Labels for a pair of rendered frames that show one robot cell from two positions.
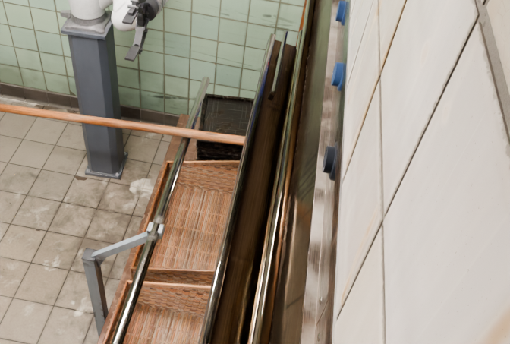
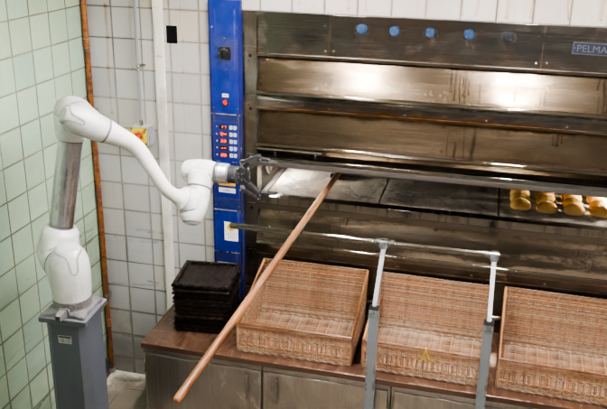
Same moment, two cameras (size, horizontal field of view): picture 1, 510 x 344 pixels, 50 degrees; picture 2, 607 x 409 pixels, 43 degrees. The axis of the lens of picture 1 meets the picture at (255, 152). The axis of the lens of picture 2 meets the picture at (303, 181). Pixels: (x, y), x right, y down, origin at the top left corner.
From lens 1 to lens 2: 3.46 m
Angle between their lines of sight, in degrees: 68
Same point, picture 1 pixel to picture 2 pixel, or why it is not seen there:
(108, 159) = not seen: outside the picture
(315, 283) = (526, 69)
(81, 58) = (94, 346)
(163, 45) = (23, 344)
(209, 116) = (201, 284)
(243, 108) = (194, 270)
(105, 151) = not seen: outside the picture
